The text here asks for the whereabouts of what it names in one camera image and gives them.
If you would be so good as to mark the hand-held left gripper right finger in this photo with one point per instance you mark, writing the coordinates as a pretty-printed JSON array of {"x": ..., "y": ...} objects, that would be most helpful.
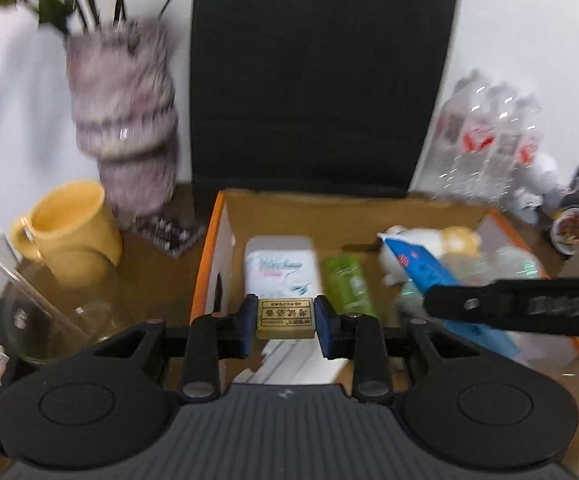
[{"x": 325, "y": 327}]

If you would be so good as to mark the glass straw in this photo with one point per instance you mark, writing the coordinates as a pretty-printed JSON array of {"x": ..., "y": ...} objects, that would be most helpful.
[{"x": 44, "y": 300}]

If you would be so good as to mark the green packet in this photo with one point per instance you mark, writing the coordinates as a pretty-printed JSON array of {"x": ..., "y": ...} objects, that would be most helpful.
[{"x": 349, "y": 280}]

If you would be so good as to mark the clear glass cup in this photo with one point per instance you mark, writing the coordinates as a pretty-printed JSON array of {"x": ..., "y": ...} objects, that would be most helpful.
[{"x": 69, "y": 330}]

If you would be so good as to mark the small gold eraser box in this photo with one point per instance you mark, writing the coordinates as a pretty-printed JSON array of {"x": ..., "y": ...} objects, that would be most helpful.
[{"x": 285, "y": 317}]

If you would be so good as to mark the white cotton buds box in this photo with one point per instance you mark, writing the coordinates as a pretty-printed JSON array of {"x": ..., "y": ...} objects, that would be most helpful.
[{"x": 279, "y": 265}]

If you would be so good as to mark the white and yellow plush toy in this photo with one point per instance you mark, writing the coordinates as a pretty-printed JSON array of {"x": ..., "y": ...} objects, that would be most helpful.
[{"x": 439, "y": 240}]

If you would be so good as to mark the white plastic clip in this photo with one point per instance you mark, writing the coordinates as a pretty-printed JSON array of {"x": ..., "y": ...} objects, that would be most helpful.
[{"x": 294, "y": 360}]

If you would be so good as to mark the yellow mug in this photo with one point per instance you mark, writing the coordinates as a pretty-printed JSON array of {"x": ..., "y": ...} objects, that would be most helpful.
[{"x": 79, "y": 230}]

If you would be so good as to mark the black chair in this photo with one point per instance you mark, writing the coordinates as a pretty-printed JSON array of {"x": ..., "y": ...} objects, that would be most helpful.
[{"x": 319, "y": 85}]

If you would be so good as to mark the red cardboard box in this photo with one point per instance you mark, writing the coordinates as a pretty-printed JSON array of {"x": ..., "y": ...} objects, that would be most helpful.
[{"x": 279, "y": 215}]

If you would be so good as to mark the purple textured vase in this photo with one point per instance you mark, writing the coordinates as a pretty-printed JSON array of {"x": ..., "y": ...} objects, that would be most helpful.
[{"x": 119, "y": 110}]

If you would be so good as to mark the dark patterned card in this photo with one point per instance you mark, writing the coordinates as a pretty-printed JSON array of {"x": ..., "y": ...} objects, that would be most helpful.
[{"x": 169, "y": 235}]

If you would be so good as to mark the clear water bottle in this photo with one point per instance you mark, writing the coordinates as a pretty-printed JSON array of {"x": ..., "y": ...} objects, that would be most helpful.
[
  {"x": 457, "y": 130},
  {"x": 524, "y": 145},
  {"x": 499, "y": 140}
]

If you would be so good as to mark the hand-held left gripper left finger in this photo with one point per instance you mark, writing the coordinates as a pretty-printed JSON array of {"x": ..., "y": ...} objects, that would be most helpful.
[{"x": 248, "y": 327}]

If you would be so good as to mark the wooden desktop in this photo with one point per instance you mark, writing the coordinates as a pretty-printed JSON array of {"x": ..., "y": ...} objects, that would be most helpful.
[{"x": 159, "y": 285}]

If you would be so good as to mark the iridescent translucent plastic bag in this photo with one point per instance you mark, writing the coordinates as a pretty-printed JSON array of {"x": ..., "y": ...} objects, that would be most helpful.
[{"x": 509, "y": 260}]

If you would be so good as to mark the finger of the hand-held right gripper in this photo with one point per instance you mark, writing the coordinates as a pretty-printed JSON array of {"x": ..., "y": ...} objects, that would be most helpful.
[{"x": 449, "y": 302}]

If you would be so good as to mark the blue label tube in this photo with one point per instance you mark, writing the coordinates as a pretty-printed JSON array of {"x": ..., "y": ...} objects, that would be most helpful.
[{"x": 419, "y": 265}]

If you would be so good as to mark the white robot speaker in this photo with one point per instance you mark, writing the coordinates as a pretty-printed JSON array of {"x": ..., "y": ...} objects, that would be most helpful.
[{"x": 539, "y": 175}]

